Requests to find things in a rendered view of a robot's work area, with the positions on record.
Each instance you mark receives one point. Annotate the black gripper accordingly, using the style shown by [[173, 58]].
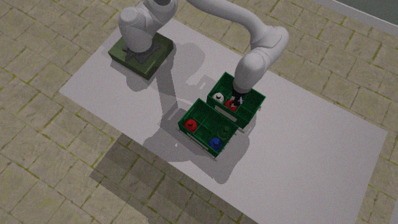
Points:
[[237, 98]]

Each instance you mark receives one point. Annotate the green bottle crate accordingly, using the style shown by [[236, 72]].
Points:
[[239, 117], [208, 123]]

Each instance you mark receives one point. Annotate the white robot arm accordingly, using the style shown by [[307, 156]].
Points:
[[138, 26]]

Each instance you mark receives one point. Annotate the blue bottle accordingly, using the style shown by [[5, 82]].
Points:
[[215, 143]]

